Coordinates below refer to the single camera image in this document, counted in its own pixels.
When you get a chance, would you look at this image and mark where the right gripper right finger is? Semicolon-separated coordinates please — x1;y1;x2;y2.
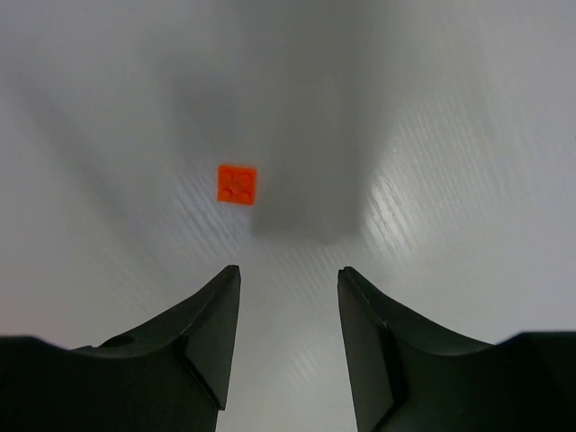
337;267;575;431

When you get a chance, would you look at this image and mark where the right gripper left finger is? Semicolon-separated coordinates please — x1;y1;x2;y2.
1;265;240;431

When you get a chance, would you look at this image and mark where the small orange lego tile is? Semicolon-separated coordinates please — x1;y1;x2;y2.
217;165;257;206

